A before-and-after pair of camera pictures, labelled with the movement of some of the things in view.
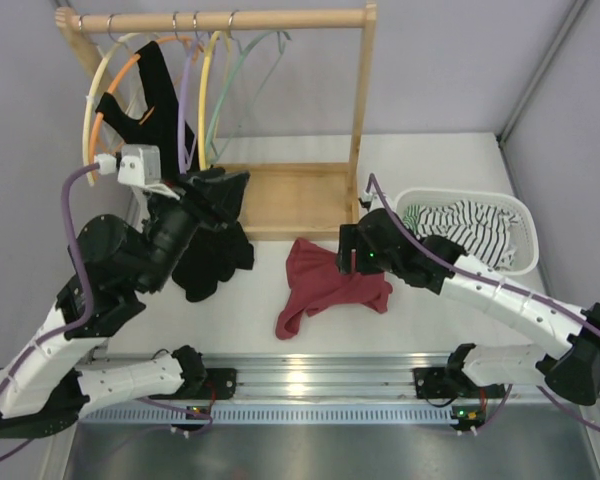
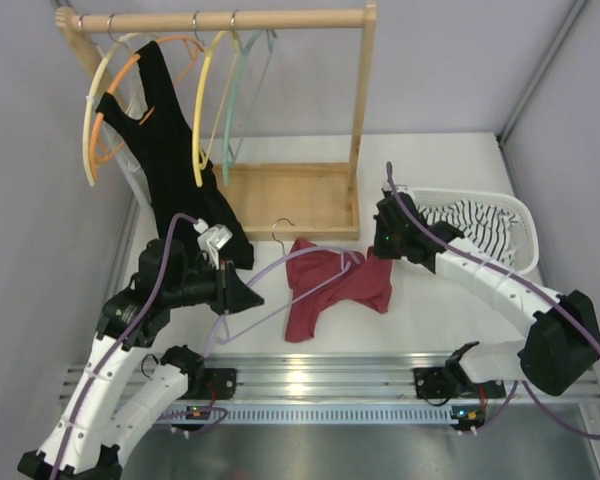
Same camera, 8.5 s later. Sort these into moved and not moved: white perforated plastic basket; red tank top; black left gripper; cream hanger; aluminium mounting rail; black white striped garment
Moved: black left gripper; red tank top
Not moved: white perforated plastic basket; black white striped garment; aluminium mounting rail; cream hanger
